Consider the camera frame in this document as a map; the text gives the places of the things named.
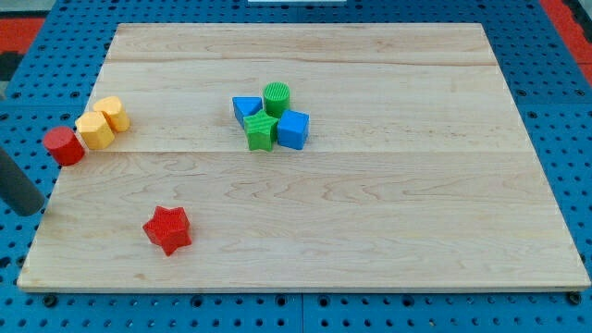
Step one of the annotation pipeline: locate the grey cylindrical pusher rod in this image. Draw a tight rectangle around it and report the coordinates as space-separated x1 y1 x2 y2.
1 149 44 216

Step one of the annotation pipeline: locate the light wooden board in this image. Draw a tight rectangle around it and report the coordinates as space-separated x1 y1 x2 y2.
18 23 590 293

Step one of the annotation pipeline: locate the green star block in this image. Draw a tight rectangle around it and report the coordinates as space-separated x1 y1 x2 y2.
244 109 278 152

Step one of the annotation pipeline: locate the yellow rounded block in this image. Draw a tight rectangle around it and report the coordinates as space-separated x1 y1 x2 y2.
92 96 130 132

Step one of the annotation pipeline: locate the blue cube block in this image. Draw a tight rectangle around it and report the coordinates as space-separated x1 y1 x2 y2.
277 110 310 150

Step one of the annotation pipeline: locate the blue triangle block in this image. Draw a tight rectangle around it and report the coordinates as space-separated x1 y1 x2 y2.
232 96 263 128

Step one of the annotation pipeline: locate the red cylinder block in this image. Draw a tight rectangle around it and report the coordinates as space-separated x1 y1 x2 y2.
43 126 85 167

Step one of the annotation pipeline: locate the red star block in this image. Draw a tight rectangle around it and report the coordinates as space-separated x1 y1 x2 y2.
142 205 192 256

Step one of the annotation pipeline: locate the yellow hexagon block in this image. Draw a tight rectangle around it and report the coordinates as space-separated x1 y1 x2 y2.
75 112 115 150

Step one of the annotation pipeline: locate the green cylinder block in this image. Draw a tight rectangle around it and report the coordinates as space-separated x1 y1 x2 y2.
263 81 290 118

